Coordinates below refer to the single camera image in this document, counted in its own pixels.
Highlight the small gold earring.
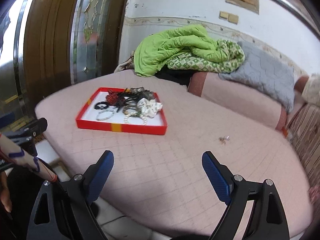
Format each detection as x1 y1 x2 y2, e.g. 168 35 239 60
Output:
219 135 230 145

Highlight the white beaded bracelet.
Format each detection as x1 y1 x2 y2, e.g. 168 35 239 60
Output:
96 109 115 121

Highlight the black fuzzy hair tie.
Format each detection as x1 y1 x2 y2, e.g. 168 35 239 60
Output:
94 101 110 111

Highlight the gold beaded bracelet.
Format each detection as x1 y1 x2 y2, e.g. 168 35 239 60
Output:
123 106 139 118

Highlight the red dotted scrunchie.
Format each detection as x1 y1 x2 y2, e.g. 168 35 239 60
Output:
105 89 119 106

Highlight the white pearl necklace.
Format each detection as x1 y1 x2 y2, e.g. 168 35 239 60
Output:
123 113 148 126

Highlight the white cherry print scrunchie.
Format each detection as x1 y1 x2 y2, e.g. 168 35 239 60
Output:
137 98 163 118

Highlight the black hair claw clip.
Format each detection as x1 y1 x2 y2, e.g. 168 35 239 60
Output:
115 92 142 112

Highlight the grey brown scrunchie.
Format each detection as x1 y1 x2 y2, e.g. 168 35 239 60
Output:
130 87 155 102

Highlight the person left hand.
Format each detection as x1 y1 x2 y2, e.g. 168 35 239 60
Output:
0 172 12 213

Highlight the pink quilted mattress cover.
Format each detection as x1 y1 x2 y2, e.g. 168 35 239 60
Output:
35 70 313 237

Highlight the orange white small box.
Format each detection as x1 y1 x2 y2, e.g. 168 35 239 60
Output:
281 127 293 143

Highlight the pink bolster pillow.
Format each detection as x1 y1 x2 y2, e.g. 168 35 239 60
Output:
188 72 287 131

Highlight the striped floral headboard cushion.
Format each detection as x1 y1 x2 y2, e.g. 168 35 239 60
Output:
285 103 320 201

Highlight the wooden stained glass door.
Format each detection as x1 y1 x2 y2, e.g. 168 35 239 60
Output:
1 0 127 131

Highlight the grey quilted pillow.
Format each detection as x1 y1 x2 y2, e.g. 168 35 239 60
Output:
219 42 295 113

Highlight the green quilt blanket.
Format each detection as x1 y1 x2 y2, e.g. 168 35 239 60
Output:
133 24 245 77

